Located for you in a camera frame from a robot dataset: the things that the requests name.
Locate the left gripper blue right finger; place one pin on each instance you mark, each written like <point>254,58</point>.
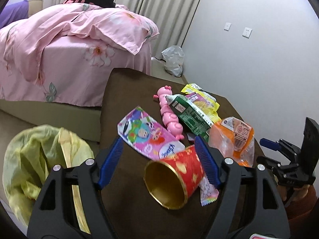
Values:
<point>210,159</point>

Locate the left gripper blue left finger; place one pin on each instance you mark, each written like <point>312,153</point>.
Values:
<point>108,159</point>

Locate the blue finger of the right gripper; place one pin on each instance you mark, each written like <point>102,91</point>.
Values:
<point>273,145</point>

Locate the small pink candy wrapper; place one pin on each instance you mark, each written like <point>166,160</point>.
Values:
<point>208,193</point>

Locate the orange clear snack bag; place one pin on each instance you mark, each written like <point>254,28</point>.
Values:
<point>234,138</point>

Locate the red gold paper cup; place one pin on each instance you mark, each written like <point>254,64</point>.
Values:
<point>172,180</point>

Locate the green snack bag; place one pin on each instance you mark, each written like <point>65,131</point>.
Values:
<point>192,116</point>

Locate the pink cartoon tissue pack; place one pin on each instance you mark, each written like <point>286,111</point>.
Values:
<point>148,137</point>

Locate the yellow purple chip bag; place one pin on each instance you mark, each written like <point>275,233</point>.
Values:
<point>203,100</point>

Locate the yellow plastic trash bag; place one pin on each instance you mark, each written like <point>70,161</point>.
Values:
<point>29,159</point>

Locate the right hand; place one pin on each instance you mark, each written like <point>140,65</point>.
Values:
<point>292,194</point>

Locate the orange fuzzy sleeve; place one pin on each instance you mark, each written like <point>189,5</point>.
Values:
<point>298,211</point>

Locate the pink caterpillar toy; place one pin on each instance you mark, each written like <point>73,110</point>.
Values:
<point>169,119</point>

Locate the white plastic bag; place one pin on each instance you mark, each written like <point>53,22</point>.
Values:
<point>174,59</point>

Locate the pink floral bed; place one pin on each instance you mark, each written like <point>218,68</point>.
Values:
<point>75,71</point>

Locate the pink floral duvet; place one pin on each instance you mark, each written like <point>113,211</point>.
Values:
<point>23,41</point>

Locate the beige headboard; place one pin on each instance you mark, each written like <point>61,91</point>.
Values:
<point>35,6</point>

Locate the purple pillow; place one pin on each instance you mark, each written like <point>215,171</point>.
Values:
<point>14,12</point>

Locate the white wall socket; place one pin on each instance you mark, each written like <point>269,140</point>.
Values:
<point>247,32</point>

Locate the white wall switch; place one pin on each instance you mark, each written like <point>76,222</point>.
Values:
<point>227,26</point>

